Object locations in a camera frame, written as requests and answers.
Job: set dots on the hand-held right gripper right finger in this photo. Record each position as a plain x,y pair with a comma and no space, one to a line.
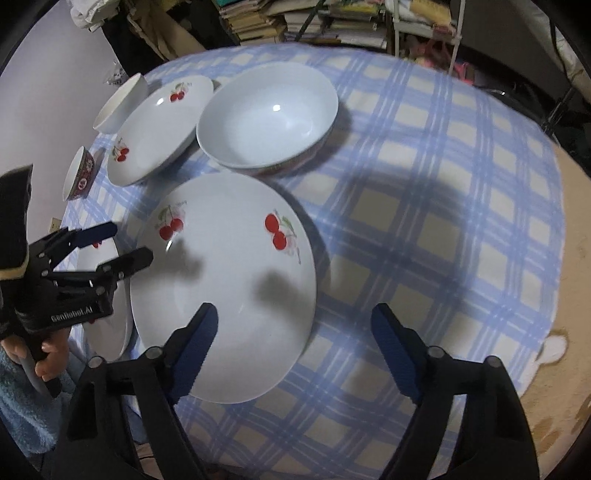
397,355

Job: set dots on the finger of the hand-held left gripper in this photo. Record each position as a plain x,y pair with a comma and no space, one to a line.
134,261
99,230

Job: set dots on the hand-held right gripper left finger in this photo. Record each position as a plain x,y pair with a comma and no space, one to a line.
198,350

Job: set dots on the small white bowl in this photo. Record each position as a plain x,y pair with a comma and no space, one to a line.
117,106

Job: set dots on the large white bowl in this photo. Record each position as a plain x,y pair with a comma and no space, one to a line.
268,115

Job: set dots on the person's left hand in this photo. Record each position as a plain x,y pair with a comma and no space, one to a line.
51,364

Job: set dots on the small red patterned bowl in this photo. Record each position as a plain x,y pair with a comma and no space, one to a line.
76,173

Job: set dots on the blue towel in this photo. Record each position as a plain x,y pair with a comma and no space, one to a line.
27,415

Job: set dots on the blue plaid tablecloth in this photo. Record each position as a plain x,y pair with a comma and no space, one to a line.
415,207

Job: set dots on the printed plastic bag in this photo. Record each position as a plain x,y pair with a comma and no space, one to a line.
115,74

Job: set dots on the beige blanket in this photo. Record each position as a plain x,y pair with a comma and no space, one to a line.
568,277

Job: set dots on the dark hanging coat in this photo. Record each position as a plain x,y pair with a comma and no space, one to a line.
117,37

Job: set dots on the white jacket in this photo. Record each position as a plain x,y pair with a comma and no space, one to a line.
97,14

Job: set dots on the stacks of books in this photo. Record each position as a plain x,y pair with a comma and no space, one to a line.
277,18

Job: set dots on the black metal stand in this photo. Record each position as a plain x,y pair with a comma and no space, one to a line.
558,108

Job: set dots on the pink plastic toy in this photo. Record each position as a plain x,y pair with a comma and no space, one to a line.
434,50

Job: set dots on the white metal cart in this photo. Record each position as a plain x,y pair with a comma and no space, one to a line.
455,37

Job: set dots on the beige wall outlet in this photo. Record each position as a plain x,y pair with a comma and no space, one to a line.
54,225

